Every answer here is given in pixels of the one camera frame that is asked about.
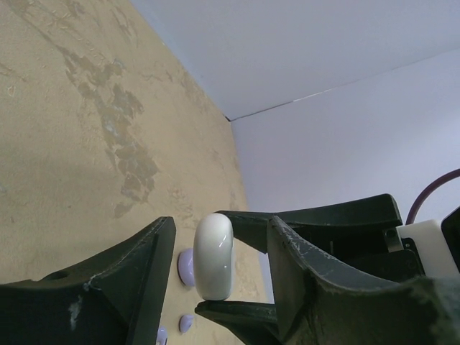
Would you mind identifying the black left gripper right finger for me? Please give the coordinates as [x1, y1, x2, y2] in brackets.
[269, 216, 459, 344]

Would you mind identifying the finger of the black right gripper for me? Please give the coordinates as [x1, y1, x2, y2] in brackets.
[195, 300, 282, 345]

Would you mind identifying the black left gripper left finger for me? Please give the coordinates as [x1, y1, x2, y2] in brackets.
[1, 216, 176, 344]

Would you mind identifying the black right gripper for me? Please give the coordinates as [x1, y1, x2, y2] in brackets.
[219, 193, 425, 284]

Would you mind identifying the white earbud charging case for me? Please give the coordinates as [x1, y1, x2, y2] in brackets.
[193, 213, 234, 301]

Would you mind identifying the purple earbud charging case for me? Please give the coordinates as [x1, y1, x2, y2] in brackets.
[178, 248, 196, 287]

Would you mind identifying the purple earbud right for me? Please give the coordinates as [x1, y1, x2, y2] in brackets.
[155, 326, 168, 345]

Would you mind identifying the purple earbud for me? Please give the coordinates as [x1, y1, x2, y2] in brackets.
[155, 326, 168, 345]
[178, 314, 194, 334]

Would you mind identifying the purple earbud left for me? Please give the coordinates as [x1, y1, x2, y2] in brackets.
[178, 314, 194, 334]

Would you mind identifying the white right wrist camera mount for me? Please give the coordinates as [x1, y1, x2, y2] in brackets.
[397, 219, 459, 278]

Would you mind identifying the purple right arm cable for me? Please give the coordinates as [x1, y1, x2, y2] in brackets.
[408, 167, 460, 224]

